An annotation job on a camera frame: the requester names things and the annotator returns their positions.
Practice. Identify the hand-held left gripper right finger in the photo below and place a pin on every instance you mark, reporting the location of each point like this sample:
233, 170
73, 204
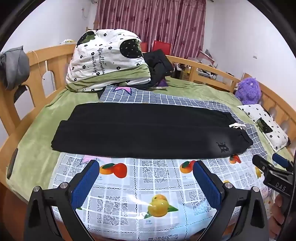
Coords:
207, 185

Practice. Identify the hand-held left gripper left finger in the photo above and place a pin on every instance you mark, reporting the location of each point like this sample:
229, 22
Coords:
84, 185

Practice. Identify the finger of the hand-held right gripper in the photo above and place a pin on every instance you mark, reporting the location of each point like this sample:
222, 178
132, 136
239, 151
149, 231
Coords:
281, 161
260, 163

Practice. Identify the black pants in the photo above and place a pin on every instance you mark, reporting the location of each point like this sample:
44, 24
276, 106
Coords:
138, 132

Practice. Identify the person's right hand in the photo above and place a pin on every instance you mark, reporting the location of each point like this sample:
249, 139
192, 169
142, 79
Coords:
277, 213

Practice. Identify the white flower print pillow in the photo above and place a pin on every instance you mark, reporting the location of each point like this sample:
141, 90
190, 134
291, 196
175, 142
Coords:
266, 122

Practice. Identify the fruit print plastic tablecloth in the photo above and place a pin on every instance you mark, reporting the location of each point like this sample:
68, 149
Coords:
138, 176

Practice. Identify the purple plush toy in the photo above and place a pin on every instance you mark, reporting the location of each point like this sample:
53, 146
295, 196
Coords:
248, 90

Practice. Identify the green fleece blanket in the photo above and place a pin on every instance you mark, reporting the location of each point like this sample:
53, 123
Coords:
41, 120

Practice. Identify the fruit-print plastic tablecloth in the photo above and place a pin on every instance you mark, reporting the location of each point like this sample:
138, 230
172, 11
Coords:
161, 97

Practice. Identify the purple cloth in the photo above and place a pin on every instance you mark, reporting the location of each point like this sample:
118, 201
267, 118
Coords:
163, 84

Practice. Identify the pile of boxes and clutter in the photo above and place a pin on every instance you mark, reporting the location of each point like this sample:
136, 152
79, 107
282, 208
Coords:
198, 62

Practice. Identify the black jacket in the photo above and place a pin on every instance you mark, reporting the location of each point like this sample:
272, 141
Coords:
158, 64

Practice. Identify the folded white flower print quilt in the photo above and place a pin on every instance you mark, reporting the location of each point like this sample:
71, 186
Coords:
104, 53

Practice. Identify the grey hanging garment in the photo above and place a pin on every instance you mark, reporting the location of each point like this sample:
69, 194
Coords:
15, 64

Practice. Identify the red chair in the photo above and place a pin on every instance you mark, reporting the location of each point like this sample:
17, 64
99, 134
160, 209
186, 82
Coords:
161, 46
143, 47

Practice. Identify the maroon patterned curtain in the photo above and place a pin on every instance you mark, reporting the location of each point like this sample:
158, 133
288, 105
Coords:
150, 20

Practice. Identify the wooden bed frame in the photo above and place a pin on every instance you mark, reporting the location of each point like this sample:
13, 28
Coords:
53, 62

